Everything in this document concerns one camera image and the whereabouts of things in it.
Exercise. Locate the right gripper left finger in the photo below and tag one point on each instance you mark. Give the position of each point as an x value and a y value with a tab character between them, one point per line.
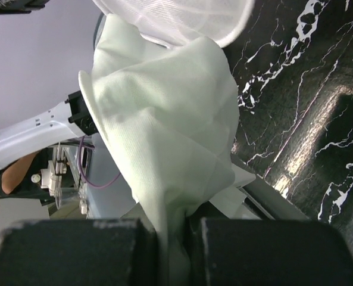
78	252

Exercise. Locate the white bra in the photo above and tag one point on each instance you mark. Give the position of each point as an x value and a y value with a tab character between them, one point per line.
168	118

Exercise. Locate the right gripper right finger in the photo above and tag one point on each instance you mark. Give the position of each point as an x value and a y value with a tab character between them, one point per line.
269	252

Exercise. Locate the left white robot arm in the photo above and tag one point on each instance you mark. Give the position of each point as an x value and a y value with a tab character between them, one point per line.
68	120

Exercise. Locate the white mesh laundry bag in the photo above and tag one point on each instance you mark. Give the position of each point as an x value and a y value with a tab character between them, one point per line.
173	23

